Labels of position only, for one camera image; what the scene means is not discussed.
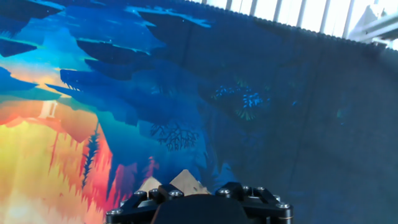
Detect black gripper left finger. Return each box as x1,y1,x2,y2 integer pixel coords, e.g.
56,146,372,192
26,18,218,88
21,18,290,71
105,184,185,224

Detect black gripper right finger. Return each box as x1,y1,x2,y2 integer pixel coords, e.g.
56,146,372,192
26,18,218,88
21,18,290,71
215,182,294,224

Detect small brown cardboard box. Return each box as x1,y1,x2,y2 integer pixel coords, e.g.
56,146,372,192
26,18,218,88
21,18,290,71
136,169,211,197

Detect colourful landscape print cloth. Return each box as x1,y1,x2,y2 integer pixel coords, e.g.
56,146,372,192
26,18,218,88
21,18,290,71
0,0,398,224

